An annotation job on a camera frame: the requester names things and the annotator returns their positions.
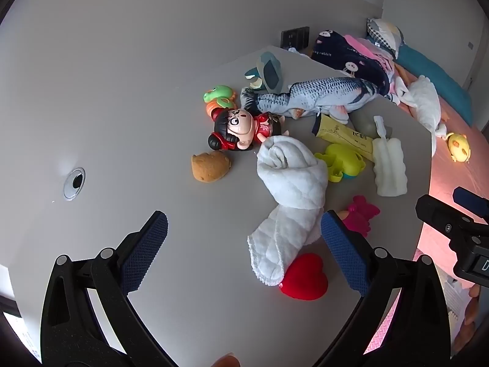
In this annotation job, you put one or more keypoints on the orange plastic toy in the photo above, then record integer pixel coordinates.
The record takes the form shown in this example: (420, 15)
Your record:
(217, 104)

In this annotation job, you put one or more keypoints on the white quilted cloth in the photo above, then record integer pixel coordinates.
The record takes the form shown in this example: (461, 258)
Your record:
(290, 195)

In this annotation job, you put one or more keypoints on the teal plastic toy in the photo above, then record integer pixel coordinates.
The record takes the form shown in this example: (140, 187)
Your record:
(267, 69)

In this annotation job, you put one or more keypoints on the grey fish plush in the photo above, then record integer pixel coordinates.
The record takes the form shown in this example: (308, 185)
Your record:
(313, 95)

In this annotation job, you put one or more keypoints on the green frog toy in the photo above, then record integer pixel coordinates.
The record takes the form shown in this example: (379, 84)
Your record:
(218, 93)

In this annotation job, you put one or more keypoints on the foam puzzle floor mat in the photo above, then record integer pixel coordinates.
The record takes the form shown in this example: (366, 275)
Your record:
(382, 332)

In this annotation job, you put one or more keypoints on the white ribbed foam block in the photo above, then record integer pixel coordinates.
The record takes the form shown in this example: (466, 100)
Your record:
(389, 176)

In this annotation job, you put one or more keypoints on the pink clothing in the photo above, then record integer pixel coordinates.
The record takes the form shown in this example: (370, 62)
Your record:
(363, 46)

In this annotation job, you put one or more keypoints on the red black doll figure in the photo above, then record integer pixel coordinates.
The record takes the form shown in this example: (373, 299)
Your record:
(237, 128)

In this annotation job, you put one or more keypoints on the person's left hand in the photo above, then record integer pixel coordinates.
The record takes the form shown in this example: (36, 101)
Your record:
(227, 361)

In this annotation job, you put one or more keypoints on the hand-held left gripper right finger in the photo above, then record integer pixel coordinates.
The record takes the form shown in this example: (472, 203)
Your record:
(345, 252)

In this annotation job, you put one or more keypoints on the red heart toy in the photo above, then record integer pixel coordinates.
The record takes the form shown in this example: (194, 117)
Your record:
(305, 281)

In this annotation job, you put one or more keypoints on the teal pillow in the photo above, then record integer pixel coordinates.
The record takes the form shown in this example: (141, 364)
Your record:
(435, 78)

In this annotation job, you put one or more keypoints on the brown bread-shaped toy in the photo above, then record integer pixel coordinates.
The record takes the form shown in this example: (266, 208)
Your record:
(210, 165)

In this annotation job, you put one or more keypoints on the white goose plush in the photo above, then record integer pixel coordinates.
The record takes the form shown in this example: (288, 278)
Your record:
(424, 99)

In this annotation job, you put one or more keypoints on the pink plastic toy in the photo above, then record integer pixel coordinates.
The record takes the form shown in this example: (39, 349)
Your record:
(361, 214)

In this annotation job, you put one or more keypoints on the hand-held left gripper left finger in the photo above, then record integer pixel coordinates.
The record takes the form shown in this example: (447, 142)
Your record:
(147, 248)

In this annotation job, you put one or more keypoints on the yellow packet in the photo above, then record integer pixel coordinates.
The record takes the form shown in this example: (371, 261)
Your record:
(347, 135)

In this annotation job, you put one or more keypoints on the black wall outlet panel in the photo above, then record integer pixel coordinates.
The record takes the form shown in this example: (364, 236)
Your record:
(294, 37)

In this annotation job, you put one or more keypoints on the yellow chick plush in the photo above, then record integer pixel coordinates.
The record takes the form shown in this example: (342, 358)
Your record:
(458, 146)

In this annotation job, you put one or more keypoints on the green plastic toy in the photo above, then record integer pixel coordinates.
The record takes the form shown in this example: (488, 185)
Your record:
(342, 160)

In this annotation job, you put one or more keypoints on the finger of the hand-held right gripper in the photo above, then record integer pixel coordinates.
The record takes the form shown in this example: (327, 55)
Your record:
(439, 214)
(470, 198)

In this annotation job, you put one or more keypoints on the grey sponge block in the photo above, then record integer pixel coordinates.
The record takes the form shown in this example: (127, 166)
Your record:
(365, 124)

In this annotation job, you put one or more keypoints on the checked patchwork pillow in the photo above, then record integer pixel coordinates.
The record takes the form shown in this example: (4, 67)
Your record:
(384, 32)

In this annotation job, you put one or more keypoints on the navy rabbit print blanket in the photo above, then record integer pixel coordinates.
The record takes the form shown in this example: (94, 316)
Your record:
(347, 59)

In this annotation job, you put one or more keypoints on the pink bed sheet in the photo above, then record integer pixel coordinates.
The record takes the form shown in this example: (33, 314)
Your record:
(447, 176)

